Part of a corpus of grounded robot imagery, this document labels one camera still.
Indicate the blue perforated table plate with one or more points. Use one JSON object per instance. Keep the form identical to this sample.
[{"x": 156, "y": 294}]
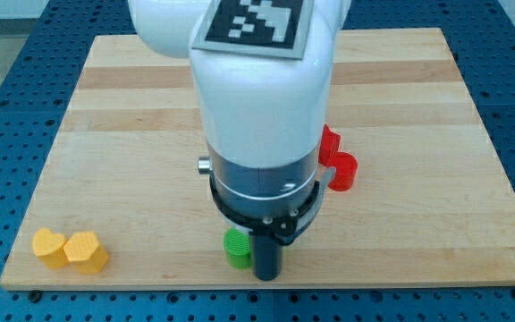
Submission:
[{"x": 36, "y": 92}]

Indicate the red angular block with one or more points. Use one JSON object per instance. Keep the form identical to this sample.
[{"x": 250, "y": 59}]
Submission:
[{"x": 329, "y": 145}]

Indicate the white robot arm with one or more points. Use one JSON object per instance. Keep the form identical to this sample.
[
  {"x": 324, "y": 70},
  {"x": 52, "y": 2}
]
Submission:
[{"x": 262, "y": 72}]

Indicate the wooden board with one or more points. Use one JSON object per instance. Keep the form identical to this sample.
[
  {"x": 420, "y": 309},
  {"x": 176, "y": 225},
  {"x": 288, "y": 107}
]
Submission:
[{"x": 431, "y": 205}]

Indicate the yellow hexagon block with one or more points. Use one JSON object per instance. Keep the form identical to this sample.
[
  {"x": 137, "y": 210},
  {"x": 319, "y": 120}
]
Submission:
[{"x": 85, "y": 251}]

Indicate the green circle block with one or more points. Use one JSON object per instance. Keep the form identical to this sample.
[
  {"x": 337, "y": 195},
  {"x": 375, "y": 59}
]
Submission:
[{"x": 237, "y": 249}]

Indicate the grey black end effector mount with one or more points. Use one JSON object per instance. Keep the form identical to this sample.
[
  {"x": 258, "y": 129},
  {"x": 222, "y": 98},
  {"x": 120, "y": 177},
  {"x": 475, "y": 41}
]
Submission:
[{"x": 268, "y": 188}]

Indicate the black white fiducial marker tag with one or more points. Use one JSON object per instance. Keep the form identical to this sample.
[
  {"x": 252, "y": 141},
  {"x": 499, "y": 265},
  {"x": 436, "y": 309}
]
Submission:
[{"x": 268, "y": 28}]

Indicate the red cylinder block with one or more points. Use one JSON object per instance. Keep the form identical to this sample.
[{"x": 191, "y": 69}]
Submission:
[{"x": 346, "y": 166}]

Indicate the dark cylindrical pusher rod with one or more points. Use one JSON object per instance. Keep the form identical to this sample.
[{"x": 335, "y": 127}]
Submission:
[{"x": 266, "y": 257}]

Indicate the yellow heart block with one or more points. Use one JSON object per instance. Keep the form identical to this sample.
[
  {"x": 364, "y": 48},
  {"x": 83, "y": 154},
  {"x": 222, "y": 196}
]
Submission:
[{"x": 47, "y": 246}]

